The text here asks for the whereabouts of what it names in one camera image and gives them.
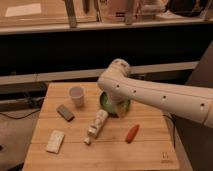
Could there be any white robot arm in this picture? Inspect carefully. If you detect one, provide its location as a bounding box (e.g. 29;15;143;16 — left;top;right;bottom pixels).
97;59;213;128

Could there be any dark grey eraser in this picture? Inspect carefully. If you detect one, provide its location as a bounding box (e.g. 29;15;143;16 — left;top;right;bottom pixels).
56;105;74;121

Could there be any white rectangular sponge block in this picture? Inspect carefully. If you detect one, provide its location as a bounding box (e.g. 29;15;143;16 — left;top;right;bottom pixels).
46;130;65;154

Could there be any black cable on floor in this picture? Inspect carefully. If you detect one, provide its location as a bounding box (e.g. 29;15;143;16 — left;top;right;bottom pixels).
0;92;44;120

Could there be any green round pan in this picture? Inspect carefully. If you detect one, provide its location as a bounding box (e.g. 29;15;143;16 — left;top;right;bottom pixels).
99;92;131;118

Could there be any white paper cup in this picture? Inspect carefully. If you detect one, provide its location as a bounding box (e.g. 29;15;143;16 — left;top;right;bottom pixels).
69;86;84;107

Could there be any white tube bottle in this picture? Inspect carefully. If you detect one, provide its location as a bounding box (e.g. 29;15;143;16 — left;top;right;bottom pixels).
84;109;109;145

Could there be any orange carrot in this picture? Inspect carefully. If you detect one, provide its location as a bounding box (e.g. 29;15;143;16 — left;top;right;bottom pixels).
126;125;139;143

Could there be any metal table leg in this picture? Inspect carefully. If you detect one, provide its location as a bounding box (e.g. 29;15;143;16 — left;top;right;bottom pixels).
65;0;77;28

